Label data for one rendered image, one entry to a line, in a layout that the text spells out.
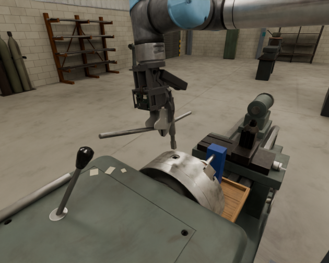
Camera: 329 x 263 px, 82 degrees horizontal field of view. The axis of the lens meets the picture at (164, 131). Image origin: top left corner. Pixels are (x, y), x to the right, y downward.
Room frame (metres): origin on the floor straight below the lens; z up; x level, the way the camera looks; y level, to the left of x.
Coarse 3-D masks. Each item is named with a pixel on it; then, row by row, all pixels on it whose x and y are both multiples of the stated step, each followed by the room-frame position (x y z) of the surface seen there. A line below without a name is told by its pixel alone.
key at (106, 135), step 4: (188, 112) 0.60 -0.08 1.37; (180, 116) 0.57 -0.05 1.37; (184, 116) 0.58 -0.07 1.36; (176, 120) 0.55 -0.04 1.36; (140, 128) 0.45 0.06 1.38; (144, 128) 0.46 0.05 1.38; (148, 128) 0.47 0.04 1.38; (152, 128) 0.48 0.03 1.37; (112, 132) 0.39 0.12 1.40; (116, 132) 0.40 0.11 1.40; (120, 132) 0.41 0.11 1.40; (124, 132) 0.41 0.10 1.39; (128, 132) 0.42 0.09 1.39; (132, 132) 0.43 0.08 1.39; (136, 132) 0.44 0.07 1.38; (140, 132) 0.45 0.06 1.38; (100, 136) 0.37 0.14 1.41; (104, 136) 0.37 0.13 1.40; (108, 136) 0.38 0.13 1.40; (112, 136) 0.39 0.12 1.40
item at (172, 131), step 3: (171, 123) 0.53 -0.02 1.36; (174, 123) 0.54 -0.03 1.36; (171, 126) 0.53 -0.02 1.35; (174, 126) 0.53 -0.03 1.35; (171, 129) 0.53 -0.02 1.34; (174, 129) 0.53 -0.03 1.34; (171, 132) 0.53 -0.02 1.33; (174, 132) 0.53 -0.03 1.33; (171, 135) 0.53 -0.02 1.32; (174, 135) 0.53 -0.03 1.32; (171, 138) 0.53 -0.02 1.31; (174, 138) 0.53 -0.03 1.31; (171, 141) 0.53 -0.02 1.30; (174, 141) 0.53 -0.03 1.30; (171, 144) 0.53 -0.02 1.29; (174, 144) 0.53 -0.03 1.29; (171, 147) 0.53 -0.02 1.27; (174, 147) 0.53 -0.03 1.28
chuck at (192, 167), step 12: (168, 156) 0.54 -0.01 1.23; (180, 156) 0.53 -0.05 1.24; (192, 156) 0.53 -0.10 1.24; (180, 168) 0.47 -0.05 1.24; (192, 168) 0.48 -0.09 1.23; (204, 168) 0.50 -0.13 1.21; (192, 180) 0.44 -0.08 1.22; (204, 180) 0.45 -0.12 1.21; (216, 180) 0.47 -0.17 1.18; (204, 192) 0.42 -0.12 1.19; (216, 192) 0.44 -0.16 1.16; (216, 204) 0.42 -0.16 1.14
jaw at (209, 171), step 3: (207, 165) 0.53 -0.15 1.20; (210, 165) 0.54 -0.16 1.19; (207, 168) 0.52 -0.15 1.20; (210, 168) 0.53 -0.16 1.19; (204, 171) 0.49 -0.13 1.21; (207, 171) 0.49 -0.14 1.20; (210, 171) 0.51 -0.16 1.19; (213, 171) 0.52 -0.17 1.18; (207, 174) 0.48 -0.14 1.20; (210, 174) 0.49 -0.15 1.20; (213, 174) 0.51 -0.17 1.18; (210, 177) 0.48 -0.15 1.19; (210, 180) 0.47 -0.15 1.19; (213, 180) 0.47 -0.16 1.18
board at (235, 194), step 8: (224, 184) 0.77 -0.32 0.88; (232, 184) 0.76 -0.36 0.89; (240, 184) 0.75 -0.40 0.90; (224, 192) 0.72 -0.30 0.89; (232, 192) 0.72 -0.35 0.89; (240, 192) 0.72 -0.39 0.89; (248, 192) 0.70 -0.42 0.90; (232, 200) 0.66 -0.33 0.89; (240, 200) 0.64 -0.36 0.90; (224, 208) 0.62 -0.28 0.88; (232, 208) 0.62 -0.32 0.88; (240, 208) 0.60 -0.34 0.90; (224, 216) 0.57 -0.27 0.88; (232, 216) 0.56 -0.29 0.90
